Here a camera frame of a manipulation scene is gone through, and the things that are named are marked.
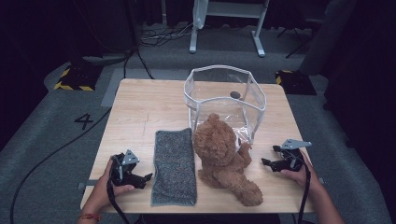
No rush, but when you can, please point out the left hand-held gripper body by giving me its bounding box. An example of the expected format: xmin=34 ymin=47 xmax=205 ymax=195
xmin=110 ymin=148 xmax=141 ymax=188

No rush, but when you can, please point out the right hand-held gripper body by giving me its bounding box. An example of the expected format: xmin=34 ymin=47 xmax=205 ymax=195
xmin=279 ymin=138 xmax=313 ymax=173

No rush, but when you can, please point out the gray towel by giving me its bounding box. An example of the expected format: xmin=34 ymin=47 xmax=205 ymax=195
xmin=150 ymin=127 xmax=198 ymax=207

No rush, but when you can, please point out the brown teddy bear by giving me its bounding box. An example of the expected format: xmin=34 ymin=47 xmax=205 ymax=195
xmin=192 ymin=112 xmax=264 ymax=207

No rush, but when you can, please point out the transparent plastic bag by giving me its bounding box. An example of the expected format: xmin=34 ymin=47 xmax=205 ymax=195
xmin=183 ymin=63 xmax=267 ymax=146

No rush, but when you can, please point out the person's right hand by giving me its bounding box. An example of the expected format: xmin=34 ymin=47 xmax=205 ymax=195
xmin=279 ymin=150 xmax=322 ymax=196

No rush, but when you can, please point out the person's left hand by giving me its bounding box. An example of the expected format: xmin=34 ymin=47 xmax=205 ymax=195
xmin=82 ymin=158 xmax=136 ymax=216

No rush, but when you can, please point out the gray tape strip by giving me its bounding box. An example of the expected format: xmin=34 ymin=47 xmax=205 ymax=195
xmin=77 ymin=179 xmax=101 ymax=190

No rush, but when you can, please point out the yellow black striped base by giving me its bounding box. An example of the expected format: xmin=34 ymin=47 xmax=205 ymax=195
xmin=52 ymin=63 xmax=104 ymax=92
xmin=275 ymin=69 xmax=318 ymax=96

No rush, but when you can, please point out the black tripod stand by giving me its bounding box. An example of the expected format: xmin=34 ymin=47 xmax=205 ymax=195
xmin=276 ymin=17 xmax=322 ymax=60

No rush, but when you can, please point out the gray curtain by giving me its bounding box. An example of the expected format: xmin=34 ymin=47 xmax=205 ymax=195
xmin=298 ymin=0 xmax=358 ymax=77

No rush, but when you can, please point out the white hanging cloth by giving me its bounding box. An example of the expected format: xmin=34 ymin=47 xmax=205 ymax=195
xmin=192 ymin=0 xmax=208 ymax=31

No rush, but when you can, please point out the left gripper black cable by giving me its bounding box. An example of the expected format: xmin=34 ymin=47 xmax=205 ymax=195
xmin=106 ymin=155 xmax=131 ymax=224

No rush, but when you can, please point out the red bracelet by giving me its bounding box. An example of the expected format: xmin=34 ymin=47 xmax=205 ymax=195
xmin=78 ymin=212 xmax=103 ymax=221

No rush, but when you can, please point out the long black floor cable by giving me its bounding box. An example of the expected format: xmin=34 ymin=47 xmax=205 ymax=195
xmin=8 ymin=106 xmax=113 ymax=224

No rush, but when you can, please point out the white desk frame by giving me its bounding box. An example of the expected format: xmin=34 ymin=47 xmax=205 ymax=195
xmin=189 ymin=0 xmax=271 ymax=58

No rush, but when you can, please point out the black cable by stand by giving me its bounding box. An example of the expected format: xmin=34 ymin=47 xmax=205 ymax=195
xmin=122 ymin=46 xmax=156 ymax=80

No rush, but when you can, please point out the bundle of floor cables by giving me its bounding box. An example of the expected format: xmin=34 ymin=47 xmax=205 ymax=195
xmin=139 ymin=21 xmax=194 ymax=49

